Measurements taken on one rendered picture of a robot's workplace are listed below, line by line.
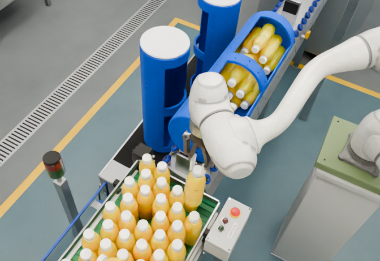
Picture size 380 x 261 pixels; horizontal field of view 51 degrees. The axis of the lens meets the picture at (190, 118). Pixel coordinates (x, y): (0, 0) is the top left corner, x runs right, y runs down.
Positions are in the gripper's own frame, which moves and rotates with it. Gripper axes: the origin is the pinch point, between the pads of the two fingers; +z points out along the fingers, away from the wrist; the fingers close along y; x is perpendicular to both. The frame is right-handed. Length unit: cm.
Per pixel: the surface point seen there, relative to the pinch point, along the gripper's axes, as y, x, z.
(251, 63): 8, -69, 11
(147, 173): 21.0, 0.0, 23.0
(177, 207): 3.5, 6.8, 23.0
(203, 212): -2.7, -6.3, 43.6
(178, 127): 21.2, -24.8, 20.4
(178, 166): 16.3, -17.2, 37.3
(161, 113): 56, -67, 75
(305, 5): 9, -175, 41
